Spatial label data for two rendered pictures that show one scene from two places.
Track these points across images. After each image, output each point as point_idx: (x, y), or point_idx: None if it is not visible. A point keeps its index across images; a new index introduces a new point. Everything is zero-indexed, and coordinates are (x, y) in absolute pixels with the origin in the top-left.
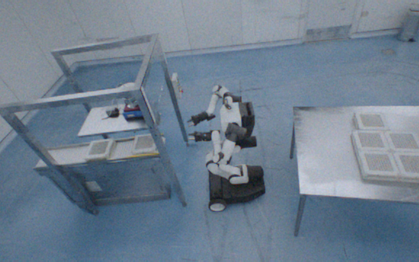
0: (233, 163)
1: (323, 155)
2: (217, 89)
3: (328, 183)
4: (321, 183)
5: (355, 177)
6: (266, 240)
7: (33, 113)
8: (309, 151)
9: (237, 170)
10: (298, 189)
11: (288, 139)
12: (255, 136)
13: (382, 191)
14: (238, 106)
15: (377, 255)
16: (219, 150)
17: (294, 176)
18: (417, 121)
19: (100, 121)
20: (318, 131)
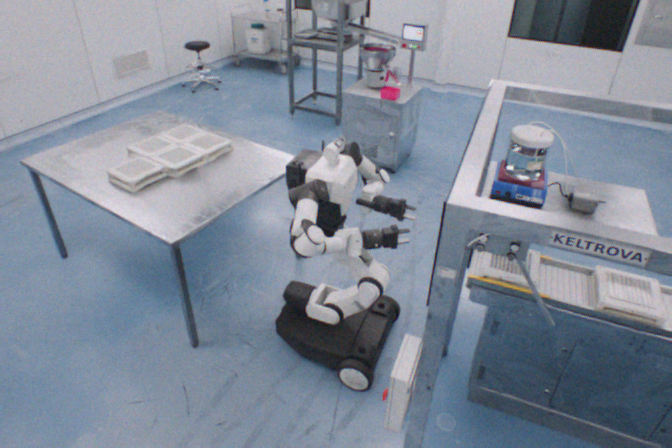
0: (306, 390)
1: (237, 174)
2: (314, 224)
3: (268, 157)
4: (275, 158)
5: (237, 152)
6: (337, 264)
7: None
8: (245, 182)
9: (329, 297)
10: (243, 294)
11: (150, 387)
12: (292, 219)
13: (233, 140)
14: (314, 164)
15: (240, 217)
16: (374, 183)
17: (227, 313)
18: (86, 164)
19: (605, 200)
20: (200, 195)
